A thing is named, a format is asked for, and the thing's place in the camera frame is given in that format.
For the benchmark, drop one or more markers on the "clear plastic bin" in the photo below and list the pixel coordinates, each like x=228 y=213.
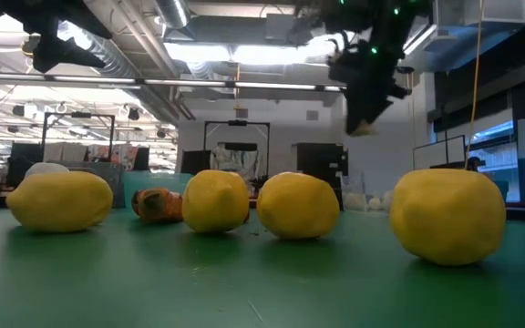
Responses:
x=351 y=182

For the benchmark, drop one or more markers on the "silver ventilation duct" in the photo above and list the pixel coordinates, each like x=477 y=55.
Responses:
x=173 y=11

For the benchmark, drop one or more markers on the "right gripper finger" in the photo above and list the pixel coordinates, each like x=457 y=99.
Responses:
x=358 y=109
x=378 y=105

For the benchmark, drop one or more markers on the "person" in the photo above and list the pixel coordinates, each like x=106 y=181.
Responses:
x=474 y=162

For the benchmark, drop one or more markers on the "silver light bar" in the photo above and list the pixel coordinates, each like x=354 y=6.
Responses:
x=153 y=82

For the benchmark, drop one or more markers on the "teal translucent plastic bin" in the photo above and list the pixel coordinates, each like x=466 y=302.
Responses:
x=162 y=180

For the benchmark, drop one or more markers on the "yellow lemon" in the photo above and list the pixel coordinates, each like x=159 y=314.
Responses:
x=448 y=216
x=216 y=200
x=59 y=200
x=297 y=205

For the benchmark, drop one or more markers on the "white garlic bulb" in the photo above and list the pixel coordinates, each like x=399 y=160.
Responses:
x=356 y=201
x=46 y=168
x=363 y=130
x=387 y=198

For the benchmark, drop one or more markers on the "green table mat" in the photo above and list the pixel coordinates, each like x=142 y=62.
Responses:
x=262 y=282

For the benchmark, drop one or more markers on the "small round garlic bulb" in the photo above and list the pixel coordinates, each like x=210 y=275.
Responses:
x=374 y=203

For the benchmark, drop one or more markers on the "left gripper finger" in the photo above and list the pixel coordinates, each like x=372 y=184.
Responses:
x=62 y=54

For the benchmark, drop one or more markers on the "black frame rig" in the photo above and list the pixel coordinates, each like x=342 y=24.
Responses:
x=237 y=123
x=110 y=136

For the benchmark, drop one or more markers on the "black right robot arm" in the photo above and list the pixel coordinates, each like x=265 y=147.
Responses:
x=372 y=18

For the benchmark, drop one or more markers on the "black cabinet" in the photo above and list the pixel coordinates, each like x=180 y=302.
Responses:
x=319 y=159

